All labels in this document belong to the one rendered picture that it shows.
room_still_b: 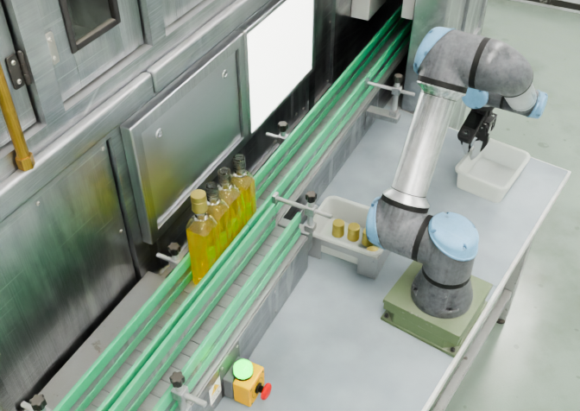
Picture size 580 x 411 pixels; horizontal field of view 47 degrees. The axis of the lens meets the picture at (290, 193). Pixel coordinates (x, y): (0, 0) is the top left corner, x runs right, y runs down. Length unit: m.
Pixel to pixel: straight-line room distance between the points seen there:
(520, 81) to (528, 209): 0.67
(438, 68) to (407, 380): 0.73
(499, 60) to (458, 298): 0.56
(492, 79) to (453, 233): 0.35
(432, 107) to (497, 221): 0.62
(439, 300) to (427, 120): 0.43
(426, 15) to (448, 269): 0.99
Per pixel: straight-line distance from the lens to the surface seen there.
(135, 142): 1.45
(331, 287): 1.82
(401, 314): 1.71
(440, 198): 2.13
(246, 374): 1.54
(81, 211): 1.45
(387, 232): 1.60
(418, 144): 1.58
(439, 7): 2.27
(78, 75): 1.34
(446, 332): 1.67
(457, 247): 1.55
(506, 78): 1.56
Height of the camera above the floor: 2.13
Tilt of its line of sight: 41 degrees down
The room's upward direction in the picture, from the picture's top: straight up
